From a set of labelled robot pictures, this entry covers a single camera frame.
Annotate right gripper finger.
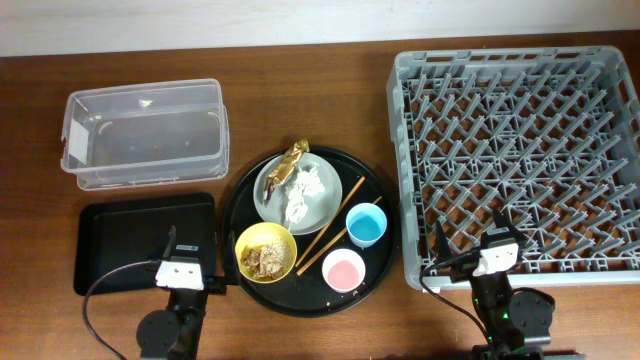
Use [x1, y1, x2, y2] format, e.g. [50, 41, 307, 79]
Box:
[491, 209, 520, 239]
[435, 221, 452, 263]

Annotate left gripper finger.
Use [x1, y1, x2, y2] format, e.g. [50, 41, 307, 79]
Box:
[223, 230, 240, 285]
[164, 226, 176, 259]

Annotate food scraps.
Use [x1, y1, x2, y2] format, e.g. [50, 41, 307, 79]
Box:
[241, 241, 292, 281]

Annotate yellow bowl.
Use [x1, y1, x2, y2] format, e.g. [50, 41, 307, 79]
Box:
[235, 222, 297, 284]

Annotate blue cup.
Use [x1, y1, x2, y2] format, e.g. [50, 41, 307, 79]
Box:
[346, 203, 388, 248]

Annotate pink cup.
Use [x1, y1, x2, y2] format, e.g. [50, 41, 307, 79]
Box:
[322, 248, 366, 293]

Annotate wooden chopstick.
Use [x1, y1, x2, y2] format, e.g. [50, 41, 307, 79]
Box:
[295, 176, 366, 267]
[295, 196, 395, 276]

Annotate grey plate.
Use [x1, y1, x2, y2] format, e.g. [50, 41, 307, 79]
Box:
[253, 153, 342, 235]

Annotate gold foil wrapper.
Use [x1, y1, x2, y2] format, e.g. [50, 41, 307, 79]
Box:
[263, 138, 310, 204]

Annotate white tissue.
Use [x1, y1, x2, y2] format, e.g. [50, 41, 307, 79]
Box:
[284, 166, 325, 228]

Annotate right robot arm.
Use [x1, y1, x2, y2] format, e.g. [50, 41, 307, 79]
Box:
[425, 210, 555, 359]

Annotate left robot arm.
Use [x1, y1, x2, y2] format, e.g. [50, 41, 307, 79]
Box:
[136, 227, 240, 360]

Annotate grey dishwasher rack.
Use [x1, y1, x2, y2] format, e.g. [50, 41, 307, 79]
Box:
[386, 46, 639, 290]

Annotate black rectangular tray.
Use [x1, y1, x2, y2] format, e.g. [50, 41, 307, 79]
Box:
[73, 192, 217, 296]

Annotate round black tray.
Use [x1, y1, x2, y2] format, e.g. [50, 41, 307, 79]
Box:
[221, 146, 401, 317]

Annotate clear plastic bin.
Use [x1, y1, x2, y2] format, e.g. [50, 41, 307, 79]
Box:
[60, 78, 230, 191]

